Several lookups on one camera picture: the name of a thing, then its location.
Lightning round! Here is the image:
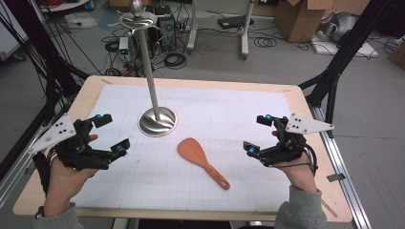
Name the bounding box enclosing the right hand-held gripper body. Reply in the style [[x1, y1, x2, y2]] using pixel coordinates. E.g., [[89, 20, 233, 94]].
[[261, 113, 335, 168]]

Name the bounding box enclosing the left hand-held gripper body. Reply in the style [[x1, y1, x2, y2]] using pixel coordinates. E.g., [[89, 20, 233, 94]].
[[28, 113, 113, 172]]

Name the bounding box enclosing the orange rice spatula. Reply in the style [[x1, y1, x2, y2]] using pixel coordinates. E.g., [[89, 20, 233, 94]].
[[177, 137, 231, 191]]

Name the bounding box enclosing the steel utensil stand with hooks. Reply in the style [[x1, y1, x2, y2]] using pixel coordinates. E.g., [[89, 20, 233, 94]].
[[108, 0, 179, 138]]

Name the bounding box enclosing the person's right hand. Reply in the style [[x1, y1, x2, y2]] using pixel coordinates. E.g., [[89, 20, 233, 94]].
[[271, 130, 319, 195]]

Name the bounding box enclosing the person's left hand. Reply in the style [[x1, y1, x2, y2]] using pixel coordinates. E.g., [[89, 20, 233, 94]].
[[43, 134, 99, 218]]

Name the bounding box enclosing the grey tape piece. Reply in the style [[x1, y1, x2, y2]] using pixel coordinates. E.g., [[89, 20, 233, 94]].
[[326, 173, 347, 183]]

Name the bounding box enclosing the white grid mat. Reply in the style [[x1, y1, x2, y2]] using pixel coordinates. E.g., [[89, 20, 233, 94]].
[[70, 83, 311, 214]]

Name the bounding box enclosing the thin wooden strip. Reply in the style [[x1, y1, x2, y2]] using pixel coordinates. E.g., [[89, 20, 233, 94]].
[[316, 195, 338, 219]]

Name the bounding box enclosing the small white power box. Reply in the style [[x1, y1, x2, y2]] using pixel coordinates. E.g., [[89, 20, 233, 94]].
[[118, 36, 130, 61]]

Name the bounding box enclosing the black flat device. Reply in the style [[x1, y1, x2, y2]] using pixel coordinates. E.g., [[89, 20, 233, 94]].
[[217, 14, 255, 31]]

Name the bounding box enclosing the large cardboard box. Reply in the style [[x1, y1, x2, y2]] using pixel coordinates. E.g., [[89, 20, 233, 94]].
[[274, 0, 334, 44]]

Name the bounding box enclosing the white foam board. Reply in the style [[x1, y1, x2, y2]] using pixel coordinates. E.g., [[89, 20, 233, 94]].
[[310, 32, 380, 59]]

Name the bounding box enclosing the black computer tower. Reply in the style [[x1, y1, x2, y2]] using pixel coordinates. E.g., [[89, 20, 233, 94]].
[[158, 15, 178, 52]]

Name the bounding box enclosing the grey bag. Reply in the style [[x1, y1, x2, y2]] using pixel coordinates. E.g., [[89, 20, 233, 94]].
[[319, 11, 358, 44]]

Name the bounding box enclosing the round white table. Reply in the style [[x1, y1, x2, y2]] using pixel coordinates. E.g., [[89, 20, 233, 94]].
[[37, 0, 92, 13]]

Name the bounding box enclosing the white cabinet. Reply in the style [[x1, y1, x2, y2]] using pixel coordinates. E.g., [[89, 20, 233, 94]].
[[0, 0, 30, 61]]

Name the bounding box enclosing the small cardboard box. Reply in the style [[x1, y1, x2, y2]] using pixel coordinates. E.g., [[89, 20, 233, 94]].
[[389, 36, 405, 71]]

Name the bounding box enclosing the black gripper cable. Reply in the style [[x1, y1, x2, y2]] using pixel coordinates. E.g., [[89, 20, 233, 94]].
[[276, 144, 319, 177]]

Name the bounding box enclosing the black strap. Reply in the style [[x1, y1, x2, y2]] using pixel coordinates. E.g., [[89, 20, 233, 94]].
[[32, 152, 53, 196]]

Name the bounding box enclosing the aluminium rail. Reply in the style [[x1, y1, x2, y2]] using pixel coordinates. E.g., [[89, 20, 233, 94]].
[[307, 103, 373, 229], [0, 104, 70, 209]]

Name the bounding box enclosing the black cable coil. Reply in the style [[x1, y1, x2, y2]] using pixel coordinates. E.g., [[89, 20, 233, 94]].
[[253, 36, 278, 49], [104, 39, 120, 53], [163, 52, 188, 71]]

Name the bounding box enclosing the black metal frame with cables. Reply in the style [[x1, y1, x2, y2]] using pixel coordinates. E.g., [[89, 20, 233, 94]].
[[0, 0, 92, 180]]

